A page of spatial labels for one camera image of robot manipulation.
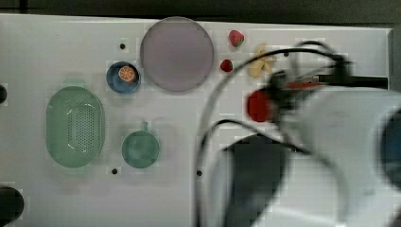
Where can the orange slice toy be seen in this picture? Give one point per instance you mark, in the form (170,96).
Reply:
(127,74)

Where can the yellow peeled banana toy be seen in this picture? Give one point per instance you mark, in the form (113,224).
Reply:
(263,65)

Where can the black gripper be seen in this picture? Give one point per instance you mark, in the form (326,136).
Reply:
(282,93)

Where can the green mug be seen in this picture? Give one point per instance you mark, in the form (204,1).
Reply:
(141,149)

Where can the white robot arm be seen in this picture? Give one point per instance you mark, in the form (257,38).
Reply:
(330,159)

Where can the small red strawberry toy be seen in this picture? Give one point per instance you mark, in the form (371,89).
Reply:
(226,66)

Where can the black cylinder robot base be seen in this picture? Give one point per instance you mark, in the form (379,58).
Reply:
(3,94)

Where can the green perforated colander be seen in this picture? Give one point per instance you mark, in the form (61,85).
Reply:
(75,126)

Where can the red ketchup bottle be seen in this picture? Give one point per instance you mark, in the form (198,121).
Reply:
(258,107)

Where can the large red strawberry toy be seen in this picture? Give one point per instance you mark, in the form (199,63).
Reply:
(236,38)

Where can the blue bowl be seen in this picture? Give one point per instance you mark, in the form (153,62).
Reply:
(117,84)

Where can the grey round plate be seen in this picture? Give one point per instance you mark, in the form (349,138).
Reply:
(177,54)

